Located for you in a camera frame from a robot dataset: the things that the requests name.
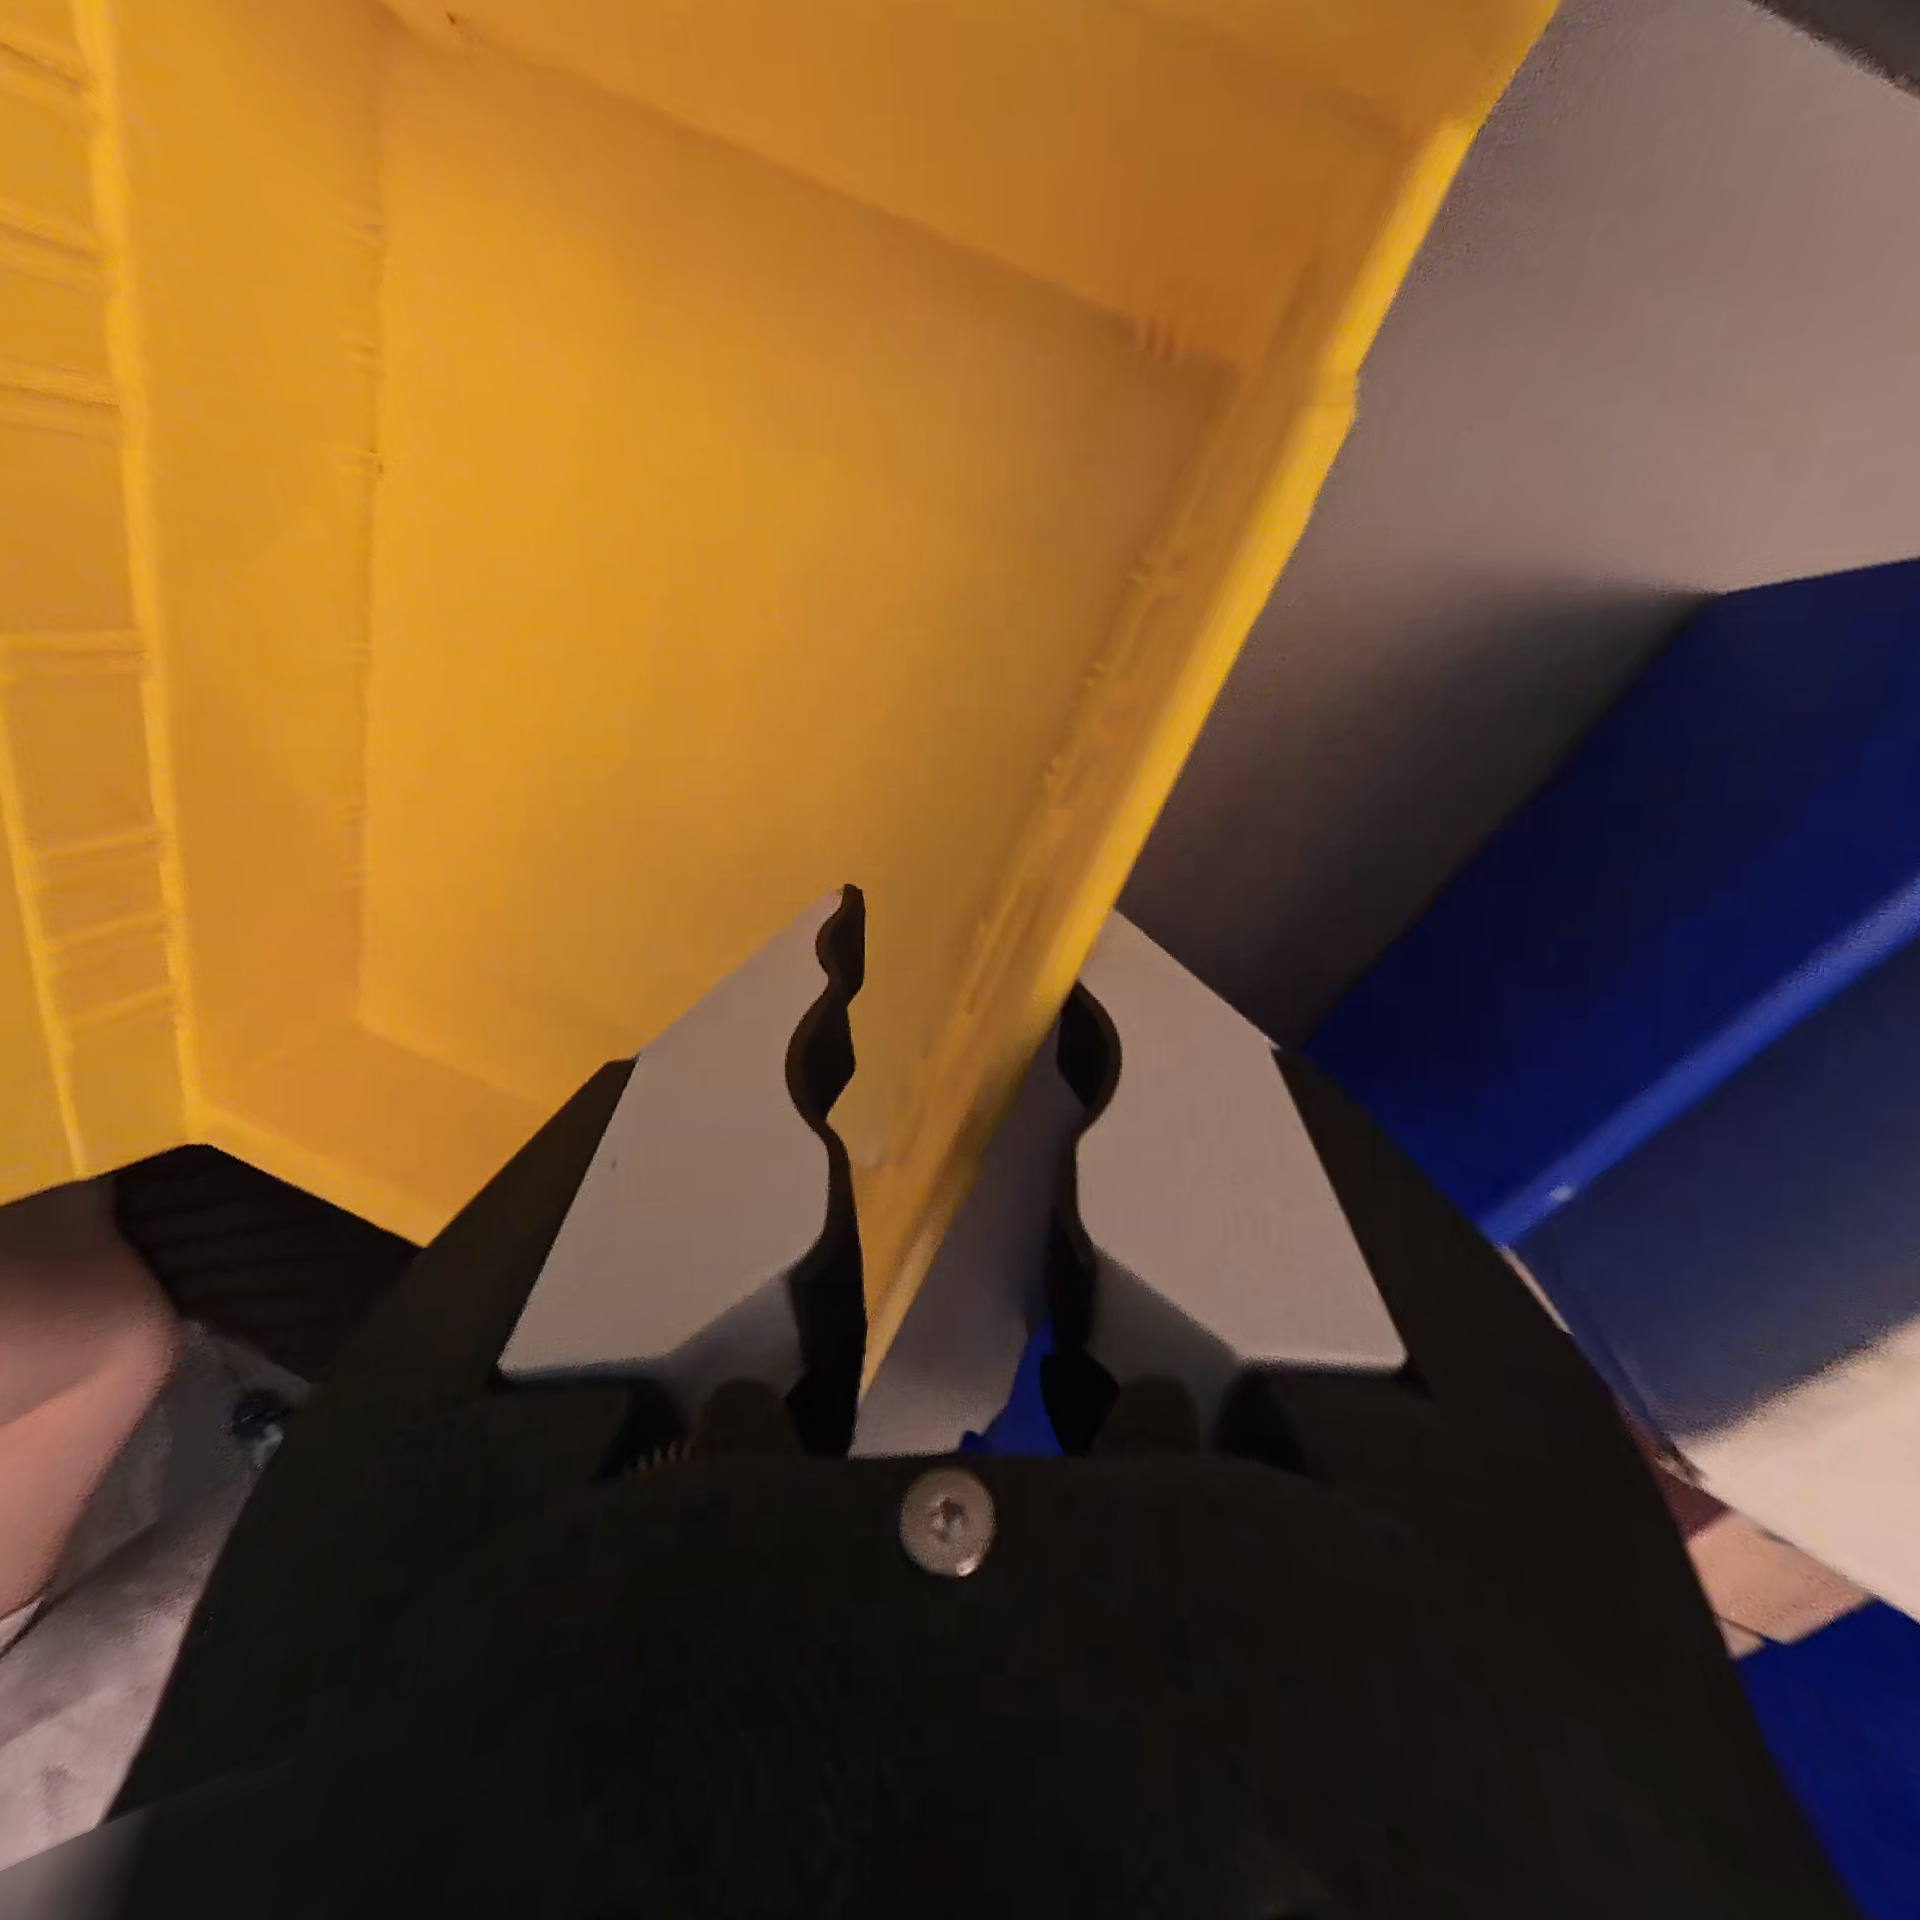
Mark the person's left forearm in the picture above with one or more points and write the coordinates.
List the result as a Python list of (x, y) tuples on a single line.
[(75, 1395)]

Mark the white cardboard mailer box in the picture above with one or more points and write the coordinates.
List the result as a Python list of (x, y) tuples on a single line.
[(1829, 1470)]

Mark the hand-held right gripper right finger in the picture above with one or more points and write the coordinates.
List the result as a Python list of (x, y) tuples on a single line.
[(1245, 1214)]

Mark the blue plastic bin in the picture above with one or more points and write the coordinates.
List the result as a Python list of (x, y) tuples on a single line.
[(1723, 901)]

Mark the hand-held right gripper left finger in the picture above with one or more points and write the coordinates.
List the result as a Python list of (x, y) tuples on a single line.
[(662, 1214)]

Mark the person's white clothing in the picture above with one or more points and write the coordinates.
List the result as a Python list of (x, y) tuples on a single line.
[(120, 1694)]

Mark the yellow plastic bin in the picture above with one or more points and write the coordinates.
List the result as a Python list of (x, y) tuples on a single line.
[(675, 524)]

